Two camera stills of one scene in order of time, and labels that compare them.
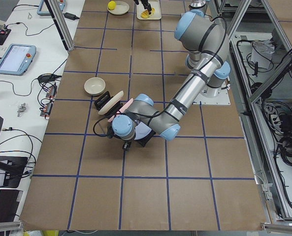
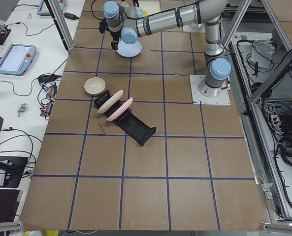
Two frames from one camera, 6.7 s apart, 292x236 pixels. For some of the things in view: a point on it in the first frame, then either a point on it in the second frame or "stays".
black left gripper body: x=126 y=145 → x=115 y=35
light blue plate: x=142 y=130 → x=129 y=50
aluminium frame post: x=62 y=24 stays
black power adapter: x=71 y=16 stays
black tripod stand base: x=13 y=166 stays
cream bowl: x=94 y=86 stays
